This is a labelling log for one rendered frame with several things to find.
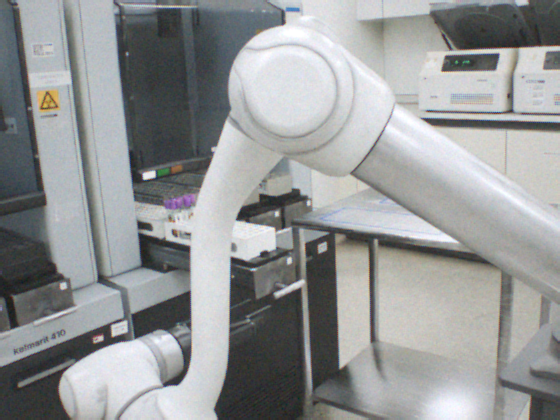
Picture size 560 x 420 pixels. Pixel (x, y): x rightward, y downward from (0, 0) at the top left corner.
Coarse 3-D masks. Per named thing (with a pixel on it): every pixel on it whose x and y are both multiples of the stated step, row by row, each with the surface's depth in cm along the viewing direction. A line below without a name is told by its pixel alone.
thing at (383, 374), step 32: (320, 224) 153; (352, 224) 151; (384, 224) 149; (416, 224) 147; (512, 288) 126; (512, 320) 129; (544, 320) 164; (384, 352) 193; (416, 352) 192; (352, 384) 175; (384, 384) 174; (416, 384) 172; (448, 384) 171; (480, 384) 169; (384, 416) 158; (416, 416) 157; (448, 416) 155; (480, 416) 154; (512, 416) 153
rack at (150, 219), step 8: (136, 208) 164; (144, 208) 163; (152, 208) 163; (160, 208) 162; (136, 216) 155; (144, 216) 154; (152, 216) 153; (160, 216) 153; (144, 224) 167; (152, 224) 151; (160, 224) 149; (144, 232) 154; (152, 232) 152; (160, 232) 150
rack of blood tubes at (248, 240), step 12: (192, 216) 151; (168, 228) 147; (180, 228) 143; (240, 228) 137; (252, 228) 137; (264, 228) 136; (180, 240) 144; (240, 240) 129; (252, 240) 130; (264, 240) 133; (240, 252) 130; (252, 252) 130
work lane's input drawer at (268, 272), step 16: (144, 240) 153; (160, 240) 149; (144, 256) 154; (160, 256) 149; (176, 256) 144; (256, 256) 131; (272, 256) 131; (288, 256) 134; (240, 272) 129; (256, 272) 127; (272, 272) 131; (288, 272) 135; (256, 288) 127; (272, 288) 131; (288, 288) 129
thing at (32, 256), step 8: (40, 240) 131; (16, 248) 126; (24, 248) 126; (32, 248) 128; (40, 248) 129; (0, 256) 122; (8, 256) 124; (16, 256) 125; (24, 256) 126; (32, 256) 128; (40, 256) 129; (0, 264) 122; (8, 264) 124; (16, 264) 125; (24, 264) 127; (32, 264) 128; (40, 264) 130; (0, 272) 123; (8, 272) 124; (16, 272) 125; (24, 272) 127
